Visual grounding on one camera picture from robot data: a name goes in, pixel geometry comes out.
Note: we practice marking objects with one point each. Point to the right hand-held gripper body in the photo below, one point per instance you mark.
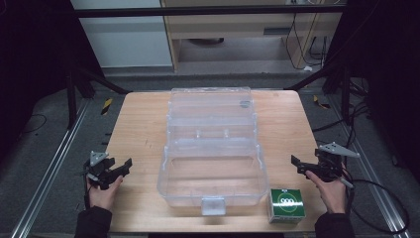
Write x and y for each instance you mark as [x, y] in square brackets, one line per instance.
[330, 163]

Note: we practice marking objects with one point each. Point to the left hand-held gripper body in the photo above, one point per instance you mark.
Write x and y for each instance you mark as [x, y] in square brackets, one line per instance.
[99, 165]

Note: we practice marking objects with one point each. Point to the person's left hand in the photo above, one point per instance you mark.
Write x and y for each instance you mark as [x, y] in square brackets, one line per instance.
[104, 195]

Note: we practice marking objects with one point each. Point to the person's right hand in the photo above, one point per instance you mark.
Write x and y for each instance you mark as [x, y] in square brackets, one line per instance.
[328, 193]

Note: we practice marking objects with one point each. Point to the green and white carton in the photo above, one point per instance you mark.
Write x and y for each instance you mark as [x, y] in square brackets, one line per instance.
[286, 205]

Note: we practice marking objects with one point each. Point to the yellow and black tape strip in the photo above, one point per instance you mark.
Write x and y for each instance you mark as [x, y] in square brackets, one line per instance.
[320, 103]
[106, 106]

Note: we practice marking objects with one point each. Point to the black metal stand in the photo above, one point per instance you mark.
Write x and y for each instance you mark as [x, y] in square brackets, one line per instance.
[340, 89]
[74, 95]

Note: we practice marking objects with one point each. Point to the clear plastic storage box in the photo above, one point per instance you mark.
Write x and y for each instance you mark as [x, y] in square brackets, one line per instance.
[213, 152]

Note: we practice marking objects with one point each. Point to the white cabinet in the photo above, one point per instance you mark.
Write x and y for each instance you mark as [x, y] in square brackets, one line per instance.
[125, 39]

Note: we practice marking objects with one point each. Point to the light wooden desk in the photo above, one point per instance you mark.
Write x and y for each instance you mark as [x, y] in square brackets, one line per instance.
[244, 29]

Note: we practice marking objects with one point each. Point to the aluminium floor rail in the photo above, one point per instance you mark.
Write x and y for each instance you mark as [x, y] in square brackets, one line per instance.
[49, 165]
[366, 165]

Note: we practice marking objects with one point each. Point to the black metal frame bar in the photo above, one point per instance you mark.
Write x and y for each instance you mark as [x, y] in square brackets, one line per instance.
[208, 11]

